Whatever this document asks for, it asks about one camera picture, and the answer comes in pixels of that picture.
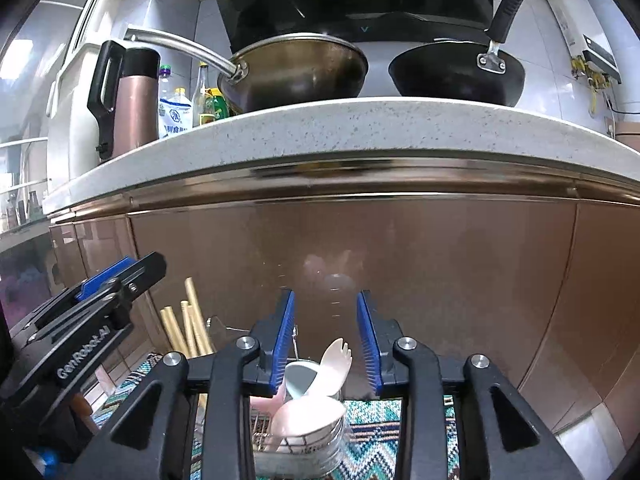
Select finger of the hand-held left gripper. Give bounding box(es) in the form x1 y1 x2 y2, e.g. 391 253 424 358
75 256 148 303
10 251 167 346

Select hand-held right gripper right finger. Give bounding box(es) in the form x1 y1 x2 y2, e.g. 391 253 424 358
355 289 566 480

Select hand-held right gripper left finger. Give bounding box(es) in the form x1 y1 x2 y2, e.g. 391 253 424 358
85 287 296 480

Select white spork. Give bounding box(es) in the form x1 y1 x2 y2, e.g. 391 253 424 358
300 337 354 398

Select light blue spoon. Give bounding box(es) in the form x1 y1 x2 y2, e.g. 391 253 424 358
284 360 321 401

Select bamboo chopstick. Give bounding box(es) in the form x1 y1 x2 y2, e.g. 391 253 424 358
179 300 203 356
197 392 209 461
160 307 190 358
184 277 215 353

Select wire utensil basket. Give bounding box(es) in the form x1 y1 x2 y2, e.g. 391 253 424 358
197 315 351 461

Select zigzag knitted cloth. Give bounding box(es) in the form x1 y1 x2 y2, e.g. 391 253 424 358
92 355 463 480

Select clear plastic cup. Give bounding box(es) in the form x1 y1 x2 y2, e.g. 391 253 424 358
252 397 351 478

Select white appliance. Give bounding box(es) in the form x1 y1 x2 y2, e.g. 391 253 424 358
46 42 118 183

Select white salt bag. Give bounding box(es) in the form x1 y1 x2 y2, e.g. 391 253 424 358
159 87 195 140

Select brown thermos jug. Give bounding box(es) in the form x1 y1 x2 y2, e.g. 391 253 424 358
86 40 162 163

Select green bottle yellow cap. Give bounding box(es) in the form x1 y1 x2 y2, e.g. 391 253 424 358
200 87 231 126

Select clear glass bottle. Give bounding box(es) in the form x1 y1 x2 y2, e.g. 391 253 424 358
192 61 211 128

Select white speckled countertop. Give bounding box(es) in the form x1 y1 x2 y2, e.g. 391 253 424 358
42 96 640 216

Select steel wok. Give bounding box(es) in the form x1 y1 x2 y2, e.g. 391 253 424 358
124 29 370 113

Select window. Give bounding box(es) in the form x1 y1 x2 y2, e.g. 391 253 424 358
0 0 113 86

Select black wok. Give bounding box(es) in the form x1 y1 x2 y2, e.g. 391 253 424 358
388 0 537 107

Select brown box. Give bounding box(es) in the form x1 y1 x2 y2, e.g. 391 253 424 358
614 120 640 150

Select yellow gas pipes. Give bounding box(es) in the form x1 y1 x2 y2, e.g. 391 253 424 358
571 57 613 117

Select black range hood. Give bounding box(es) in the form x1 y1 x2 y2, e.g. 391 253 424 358
204 0 496 53

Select gas water heater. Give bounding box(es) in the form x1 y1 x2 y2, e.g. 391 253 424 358
580 34 623 85

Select wire shelf with jars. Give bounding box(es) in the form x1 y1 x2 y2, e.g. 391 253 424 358
0 137 51 233

